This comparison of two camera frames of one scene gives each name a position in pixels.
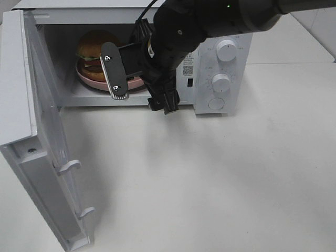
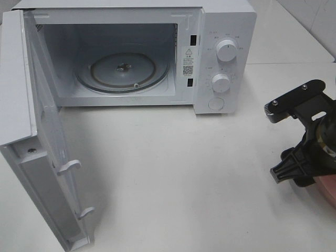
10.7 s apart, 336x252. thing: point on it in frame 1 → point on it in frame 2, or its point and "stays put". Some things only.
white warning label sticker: [188, 65] stays put
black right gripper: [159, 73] → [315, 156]
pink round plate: [132, 83] → [327, 184]
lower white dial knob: [221, 83] stays put
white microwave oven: [31, 133] stays put
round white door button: [216, 103] stays put
